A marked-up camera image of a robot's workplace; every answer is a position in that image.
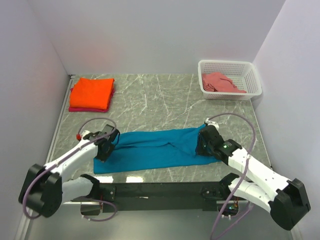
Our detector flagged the blue t shirt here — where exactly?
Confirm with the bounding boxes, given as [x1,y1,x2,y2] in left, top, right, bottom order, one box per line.
[93,125,218,175]

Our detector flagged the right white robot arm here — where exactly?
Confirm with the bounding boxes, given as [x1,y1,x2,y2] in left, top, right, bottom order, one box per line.
[196,125,311,231]

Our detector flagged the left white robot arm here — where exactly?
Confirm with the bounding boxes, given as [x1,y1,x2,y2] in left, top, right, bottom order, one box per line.
[18,124,120,220]

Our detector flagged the folded magenta t shirt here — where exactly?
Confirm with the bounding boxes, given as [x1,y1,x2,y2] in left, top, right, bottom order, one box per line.
[68,88,115,113]

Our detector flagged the folded orange t shirt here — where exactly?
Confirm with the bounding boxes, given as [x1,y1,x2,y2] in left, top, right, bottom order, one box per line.
[69,77,115,111]

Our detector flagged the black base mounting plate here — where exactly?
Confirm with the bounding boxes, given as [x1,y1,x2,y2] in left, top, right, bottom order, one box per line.
[98,181,231,211]

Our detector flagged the pink t shirt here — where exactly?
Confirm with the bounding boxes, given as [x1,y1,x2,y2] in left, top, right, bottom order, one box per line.
[201,72,247,94]

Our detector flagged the white plastic basket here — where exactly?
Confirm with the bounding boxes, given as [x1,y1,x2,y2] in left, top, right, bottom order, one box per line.
[197,60,262,101]

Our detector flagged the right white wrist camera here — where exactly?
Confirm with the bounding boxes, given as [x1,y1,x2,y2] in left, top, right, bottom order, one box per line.
[204,118,219,130]

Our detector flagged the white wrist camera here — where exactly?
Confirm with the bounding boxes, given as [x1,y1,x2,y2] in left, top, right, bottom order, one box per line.
[204,118,219,130]
[76,130,94,142]

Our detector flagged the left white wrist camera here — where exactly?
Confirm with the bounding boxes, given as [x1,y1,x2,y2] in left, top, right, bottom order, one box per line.
[76,130,94,142]

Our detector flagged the aluminium frame rail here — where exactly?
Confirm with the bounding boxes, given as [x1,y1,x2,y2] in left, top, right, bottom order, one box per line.
[14,181,301,240]

